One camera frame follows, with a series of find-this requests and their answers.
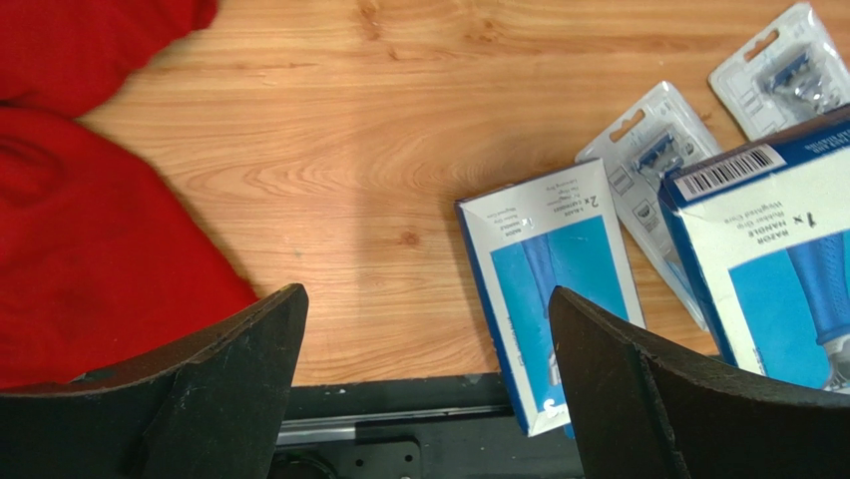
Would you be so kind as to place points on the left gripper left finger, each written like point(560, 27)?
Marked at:
point(208, 405)

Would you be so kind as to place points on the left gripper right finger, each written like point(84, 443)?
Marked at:
point(645, 407)

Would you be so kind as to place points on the white blue Harry's box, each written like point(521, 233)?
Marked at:
point(523, 241)
point(762, 233)

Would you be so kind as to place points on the red cloth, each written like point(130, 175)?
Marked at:
point(100, 262)

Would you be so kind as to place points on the clear blister razor pack left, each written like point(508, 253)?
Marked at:
point(658, 135)

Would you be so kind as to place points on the clear blister razor pack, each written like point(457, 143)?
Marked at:
point(790, 73)
point(658, 135)

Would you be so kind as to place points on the clear blister razor pack right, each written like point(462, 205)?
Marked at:
point(790, 73)

